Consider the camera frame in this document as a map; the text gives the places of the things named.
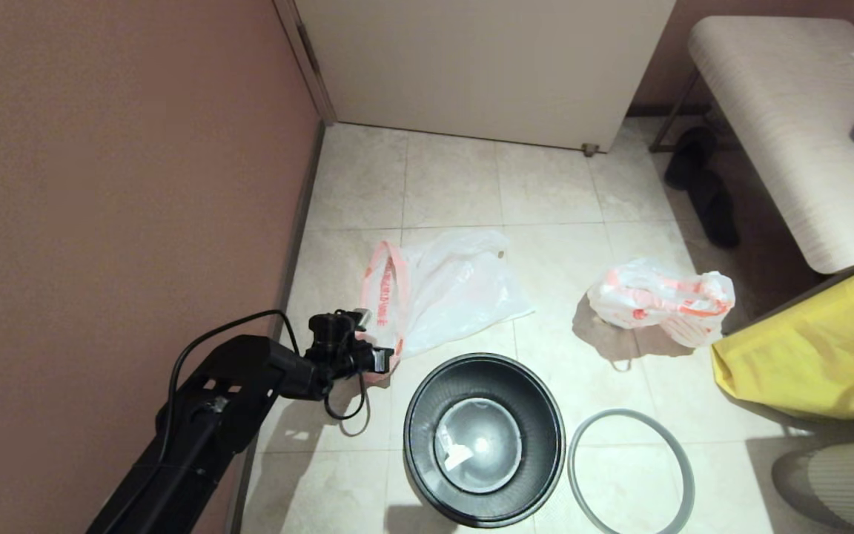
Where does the beige wood-grain table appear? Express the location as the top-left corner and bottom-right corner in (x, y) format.
(686, 17), (854, 277)

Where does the grey ribbed stool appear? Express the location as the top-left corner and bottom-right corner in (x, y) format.
(771, 438), (854, 534)

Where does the white door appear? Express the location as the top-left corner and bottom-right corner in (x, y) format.
(294, 0), (676, 154)

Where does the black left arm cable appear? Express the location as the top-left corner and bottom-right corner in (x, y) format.
(156, 309), (370, 464)

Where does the white red plastic bag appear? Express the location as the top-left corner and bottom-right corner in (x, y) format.
(586, 258), (735, 349)

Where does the beige door frame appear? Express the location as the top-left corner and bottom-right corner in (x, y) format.
(273, 0), (339, 127)

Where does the thin metal table leg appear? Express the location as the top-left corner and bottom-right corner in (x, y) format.
(649, 70), (702, 155)

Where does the black slipper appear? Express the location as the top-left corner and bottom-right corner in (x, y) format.
(664, 126), (717, 192)
(686, 172), (741, 251)

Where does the black round trash bin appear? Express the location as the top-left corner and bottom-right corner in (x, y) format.
(403, 353), (567, 529)

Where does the white red plastic bin liner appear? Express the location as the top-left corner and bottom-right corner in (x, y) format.
(360, 228), (537, 385)

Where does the yellow fabric bag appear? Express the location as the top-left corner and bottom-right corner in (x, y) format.
(710, 268), (854, 421)

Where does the grey bin retaining ring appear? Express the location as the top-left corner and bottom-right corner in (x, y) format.
(566, 409), (695, 534)

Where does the white paper scrap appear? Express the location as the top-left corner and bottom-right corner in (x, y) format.
(443, 444), (477, 472)

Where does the dark door hinge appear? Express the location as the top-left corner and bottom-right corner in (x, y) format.
(299, 27), (322, 76)

